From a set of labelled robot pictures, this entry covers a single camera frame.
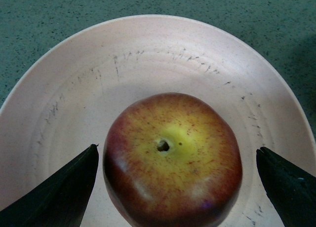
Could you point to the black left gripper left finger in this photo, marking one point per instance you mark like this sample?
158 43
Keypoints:
59 201

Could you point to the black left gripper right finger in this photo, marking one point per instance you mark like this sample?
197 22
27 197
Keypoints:
291 190

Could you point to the red yellow apple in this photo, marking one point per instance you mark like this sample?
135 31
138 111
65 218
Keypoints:
171 161

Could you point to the pink plate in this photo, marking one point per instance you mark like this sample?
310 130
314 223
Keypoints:
69 98

